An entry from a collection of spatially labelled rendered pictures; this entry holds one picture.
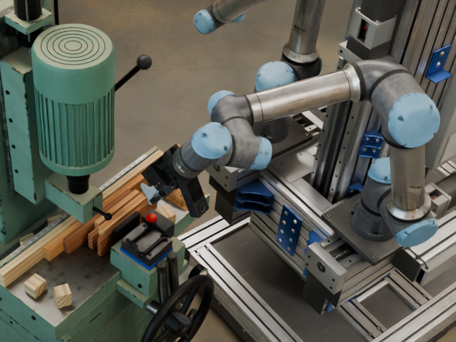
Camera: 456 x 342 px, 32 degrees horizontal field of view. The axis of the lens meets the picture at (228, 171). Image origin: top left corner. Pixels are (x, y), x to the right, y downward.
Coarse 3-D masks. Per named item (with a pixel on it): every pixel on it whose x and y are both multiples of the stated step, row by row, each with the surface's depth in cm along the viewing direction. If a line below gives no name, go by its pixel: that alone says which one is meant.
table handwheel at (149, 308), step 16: (176, 288) 197; (192, 288) 199; (208, 288) 210; (160, 304) 209; (176, 304) 196; (208, 304) 216; (160, 320) 193; (192, 320) 219; (144, 336) 194; (160, 336) 202; (176, 336) 205; (192, 336) 218
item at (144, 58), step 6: (144, 54) 182; (138, 60) 181; (144, 60) 181; (150, 60) 181; (138, 66) 182; (144, 66) 181; (150, 66) 182; (132, 72) 186; (126, 78) 188; (120, 84) 191
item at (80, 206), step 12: (48, 180) 203; (60, 180) 203; (48, 192) 205; (60, 192) 201; (96, 192) 201; (60, 204) 204; (72, 204) 201; (84, 204) 198; (96, 204) 203; (84, 216) 201
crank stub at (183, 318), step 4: (172, 312) 195; (176, 312) 195; (172, 316) 195; (176, 316) 195; (180, 316) 194; (184, 316) 194; (176, 320) 195; (180, 320) 194; (184, 320) 194; (188, 320) 194; (184, 324) 194; (188, 324) 194
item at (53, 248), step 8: (136, 176) 225; (128, 184) 223; (136, 184) 223; (120, 192) 220; (104, 200) 217; (112, 200) 218; (80, 224) 210; (64, 232) 208; (56, 240) 206; (48, 248) 204; (56, 248) 205; (48, 256) 205
